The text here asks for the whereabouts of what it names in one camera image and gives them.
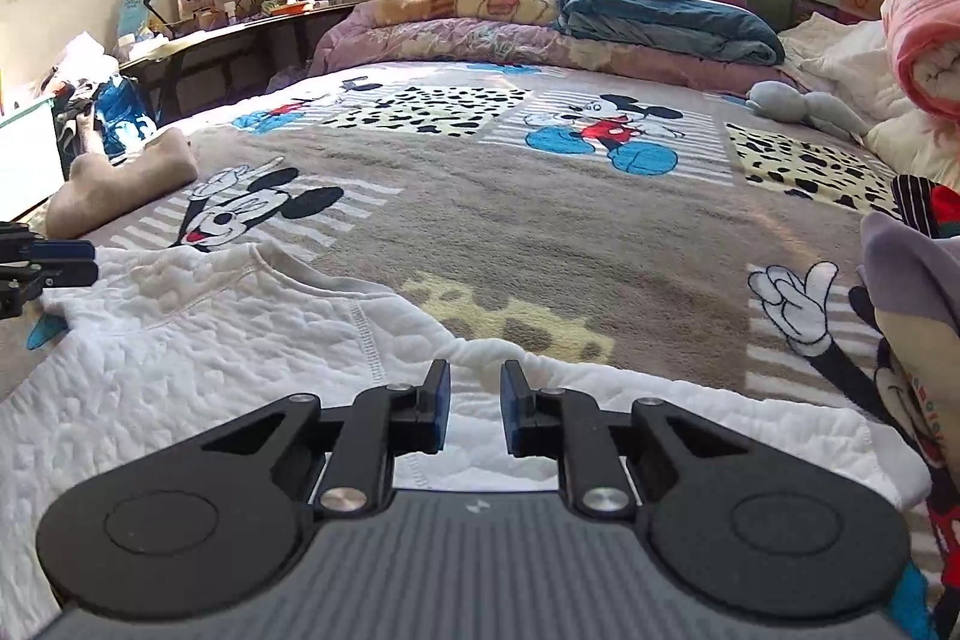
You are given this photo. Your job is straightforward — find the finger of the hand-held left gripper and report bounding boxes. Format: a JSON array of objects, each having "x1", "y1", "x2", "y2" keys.
[
  {"x1": 0, "y1": 222, "x2": 97, "y2": 265},
  {"x1": 0, "y1": 262, "x2": 100, "y2": 320}
]

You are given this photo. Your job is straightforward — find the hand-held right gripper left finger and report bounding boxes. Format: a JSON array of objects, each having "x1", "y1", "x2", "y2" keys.
[{"x1": 201, "y1": 359, "x2": 452, "y2": 519}]

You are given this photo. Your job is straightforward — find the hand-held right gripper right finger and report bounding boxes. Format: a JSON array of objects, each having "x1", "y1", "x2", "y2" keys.
[{"x1": 500, "y1": 359, "x2": 752, "y2": 519}]

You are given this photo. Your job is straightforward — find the white quilted sweater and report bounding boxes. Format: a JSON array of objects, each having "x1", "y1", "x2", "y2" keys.
[{"x1": 0, "y1": 241, "x2": 931, "y2": 640}]

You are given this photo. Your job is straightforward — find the pile of dark clothes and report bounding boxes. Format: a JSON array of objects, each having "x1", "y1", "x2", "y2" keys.
[{"x1": 52, "y1": 77, "x2": 102, "y2": 154}]

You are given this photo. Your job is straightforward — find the beige folded cloth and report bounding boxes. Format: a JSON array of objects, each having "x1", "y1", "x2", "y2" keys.
[{"x1": 45, "y1": 126, "x2": 200, "y2": 238}]

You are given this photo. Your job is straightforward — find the white storage box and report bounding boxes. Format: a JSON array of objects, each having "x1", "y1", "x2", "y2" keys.
[{"x1": 0, "y1": 98, "x2": 67, "y2": 221}]

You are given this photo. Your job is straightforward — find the blue plastic bag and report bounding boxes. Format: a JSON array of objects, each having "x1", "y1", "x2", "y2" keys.
[{"x1": 94, "y1": 74, "x2": 158, "y2": 157}]

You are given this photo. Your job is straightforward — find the cartoon printed blanket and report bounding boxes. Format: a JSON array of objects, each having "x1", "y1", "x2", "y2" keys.
[{"x1": 0, "y1": 59, "x2": 960, "y2": 640}]

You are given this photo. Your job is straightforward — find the dark low desk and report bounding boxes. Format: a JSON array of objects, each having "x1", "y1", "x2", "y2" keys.
[{"x1": 120, "y1": 1, "x2": 361, "y2": 124}]

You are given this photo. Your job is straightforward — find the purple floral quilt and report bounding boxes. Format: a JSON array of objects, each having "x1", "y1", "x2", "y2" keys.
[{"x1": 309, "y1": 1, "x2": 807, "y2": 94}]

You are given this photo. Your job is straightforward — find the blue folded blanket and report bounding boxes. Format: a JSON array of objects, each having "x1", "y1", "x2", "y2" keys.
[{"x1": 559, "y1": 0, "x2": 787, "y2": 65}]

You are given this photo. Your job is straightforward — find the grey plush toy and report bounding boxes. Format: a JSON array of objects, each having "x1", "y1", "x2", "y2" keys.
[{"x1": 745, "y1": 80, "x2": 875, "y2": 142}]

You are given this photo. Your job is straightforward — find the black striped cloth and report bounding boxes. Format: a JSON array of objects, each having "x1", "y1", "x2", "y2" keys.
[{"x1": 891, "y1": 173, "x2": 960, "y2": 244}]

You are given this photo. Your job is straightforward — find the white duvet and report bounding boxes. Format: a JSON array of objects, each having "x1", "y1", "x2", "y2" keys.
[{"x1": 778, "y1": 12, "x2": 960, "y2": 191}]

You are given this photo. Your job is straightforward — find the pink quilt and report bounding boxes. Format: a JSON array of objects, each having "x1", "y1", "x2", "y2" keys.
[{"x1": 879, "y1": 0, "x2": 960, "y2": 124}]

